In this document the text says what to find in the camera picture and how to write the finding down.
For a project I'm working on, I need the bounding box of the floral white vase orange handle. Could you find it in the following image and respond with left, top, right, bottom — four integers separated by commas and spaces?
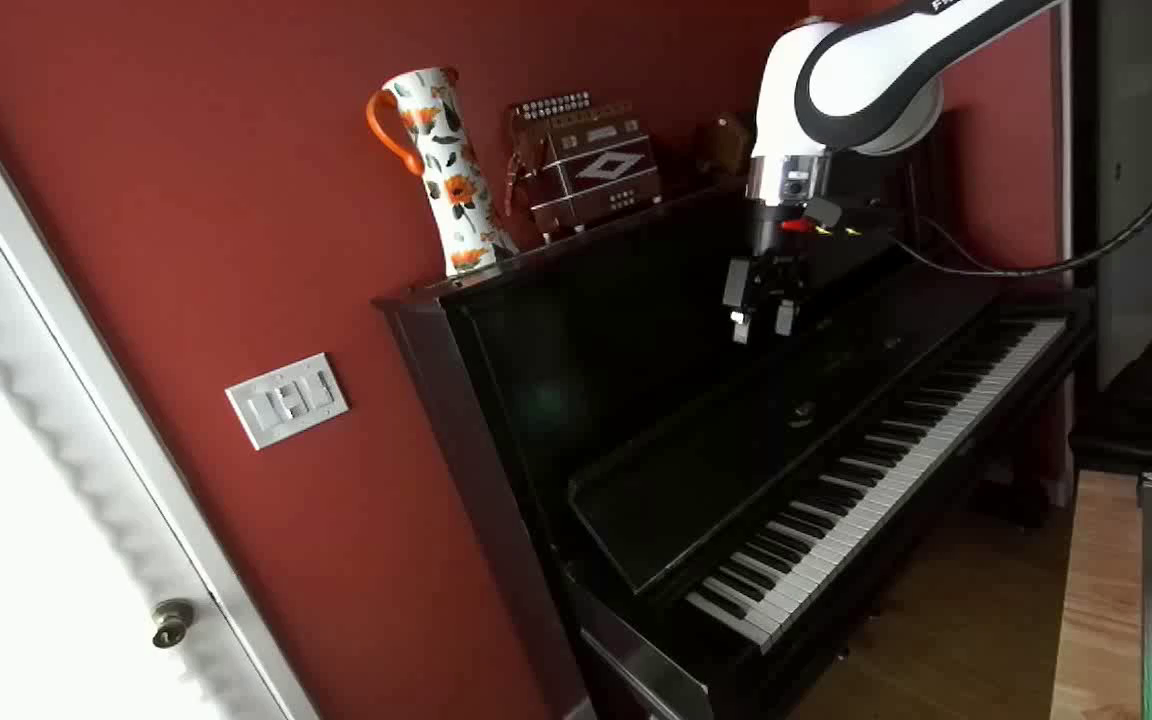
363, 63, 523, 282

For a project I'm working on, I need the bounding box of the metal door knob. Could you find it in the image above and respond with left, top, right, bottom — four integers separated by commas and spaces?
147, 595, 201, 654

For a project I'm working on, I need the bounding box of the brown button accordion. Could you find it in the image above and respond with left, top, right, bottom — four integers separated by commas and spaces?
499, 87, 666, 247

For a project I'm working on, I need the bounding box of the white light switch plate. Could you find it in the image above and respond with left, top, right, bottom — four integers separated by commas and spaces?
224, 349, 353, 452

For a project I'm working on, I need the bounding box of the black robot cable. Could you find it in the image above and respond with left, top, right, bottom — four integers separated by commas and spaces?
888, 24, 1152, 282

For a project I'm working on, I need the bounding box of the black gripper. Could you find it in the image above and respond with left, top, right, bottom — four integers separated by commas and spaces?
719, 194, 818, 349

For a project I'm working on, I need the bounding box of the black upright piano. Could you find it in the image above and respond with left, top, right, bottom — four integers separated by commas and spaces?
371, 182, 1096, 720

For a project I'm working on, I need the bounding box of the white door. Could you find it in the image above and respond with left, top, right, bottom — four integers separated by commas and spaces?
0, 60, 326, 720

